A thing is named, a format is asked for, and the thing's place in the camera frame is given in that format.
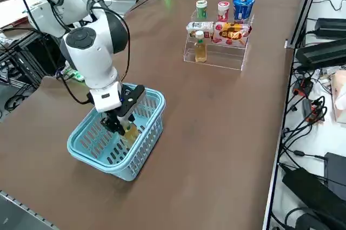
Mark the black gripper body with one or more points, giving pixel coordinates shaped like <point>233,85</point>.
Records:
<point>111,115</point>

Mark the amber juice bottle white cap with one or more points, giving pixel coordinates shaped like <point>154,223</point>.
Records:
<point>131,132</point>
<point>200,51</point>

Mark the blue instant noodle cup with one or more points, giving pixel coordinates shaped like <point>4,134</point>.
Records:
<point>243,8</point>

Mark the pink snack packet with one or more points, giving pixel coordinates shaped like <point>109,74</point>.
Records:
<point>229,35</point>

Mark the green lidded white cup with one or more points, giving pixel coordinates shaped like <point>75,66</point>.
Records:
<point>202,9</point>

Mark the black power adapter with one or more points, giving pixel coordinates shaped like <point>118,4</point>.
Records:
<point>308,186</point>
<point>331,27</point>

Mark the light blue plastic basket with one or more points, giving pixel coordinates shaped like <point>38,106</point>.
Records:
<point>135,159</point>

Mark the dark grey power adapter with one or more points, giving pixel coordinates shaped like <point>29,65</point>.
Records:
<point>321,52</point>

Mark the red lidded white cup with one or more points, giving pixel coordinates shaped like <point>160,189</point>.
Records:
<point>223,10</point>

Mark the clear acrylic stepped shelf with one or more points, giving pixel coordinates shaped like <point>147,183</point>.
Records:
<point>216,56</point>

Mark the black flat box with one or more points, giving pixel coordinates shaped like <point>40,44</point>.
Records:
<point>336,170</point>

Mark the red and black plug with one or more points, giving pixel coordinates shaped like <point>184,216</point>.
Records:
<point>302,88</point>

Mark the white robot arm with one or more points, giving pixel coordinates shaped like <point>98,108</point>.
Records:
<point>89,59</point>

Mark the aluminium profile post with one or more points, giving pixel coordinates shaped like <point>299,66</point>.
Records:
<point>305,8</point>

